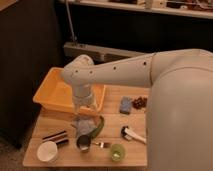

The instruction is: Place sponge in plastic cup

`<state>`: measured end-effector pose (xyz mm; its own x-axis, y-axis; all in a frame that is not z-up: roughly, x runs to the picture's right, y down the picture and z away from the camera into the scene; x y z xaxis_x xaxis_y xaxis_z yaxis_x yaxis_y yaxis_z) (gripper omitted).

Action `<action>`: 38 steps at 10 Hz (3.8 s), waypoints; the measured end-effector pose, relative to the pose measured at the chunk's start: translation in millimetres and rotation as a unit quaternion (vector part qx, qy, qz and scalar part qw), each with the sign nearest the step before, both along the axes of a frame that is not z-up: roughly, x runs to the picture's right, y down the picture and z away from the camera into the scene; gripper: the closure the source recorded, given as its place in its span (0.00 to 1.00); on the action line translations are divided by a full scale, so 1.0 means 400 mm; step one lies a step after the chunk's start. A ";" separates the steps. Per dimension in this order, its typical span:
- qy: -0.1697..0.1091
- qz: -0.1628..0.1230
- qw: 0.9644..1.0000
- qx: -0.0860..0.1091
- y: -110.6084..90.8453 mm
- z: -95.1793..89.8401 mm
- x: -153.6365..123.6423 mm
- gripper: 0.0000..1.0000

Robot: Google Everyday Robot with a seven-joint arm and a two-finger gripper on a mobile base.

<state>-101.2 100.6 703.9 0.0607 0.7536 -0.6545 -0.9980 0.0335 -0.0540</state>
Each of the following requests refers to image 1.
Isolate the black striped bar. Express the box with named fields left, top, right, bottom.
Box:
left=42, top=131, right=67, bottom=142
left=56, top=139, right=69, bottom=145

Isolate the orange plastic bin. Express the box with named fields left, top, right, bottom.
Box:
left=33, top=67, right=106, bottom=115

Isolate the grey crumpled cloth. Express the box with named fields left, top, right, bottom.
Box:
left=71, top=117, right=97, bottom=137

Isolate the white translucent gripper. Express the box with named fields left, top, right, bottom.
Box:
left=72, top=84, right=97, bottom=113

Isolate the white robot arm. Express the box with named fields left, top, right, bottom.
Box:
left=61, top=49, right=213, bottom=171

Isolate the grey metal rail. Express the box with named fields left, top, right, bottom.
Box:
left=63, top=42, right=143, bottom=62

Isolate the blue sponge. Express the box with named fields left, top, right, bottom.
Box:
left=119, top=97, right=132, bottom=114

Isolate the green plastic cup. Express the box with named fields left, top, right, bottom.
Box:
left=110, top=144, right=126, bottom=162

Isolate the metal measuring cup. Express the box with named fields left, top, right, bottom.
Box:
left=76, top=135, right=111, bottom=152

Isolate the dark red grape bunch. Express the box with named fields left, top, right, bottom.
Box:
left=132, top=97, right=147, bottom=109

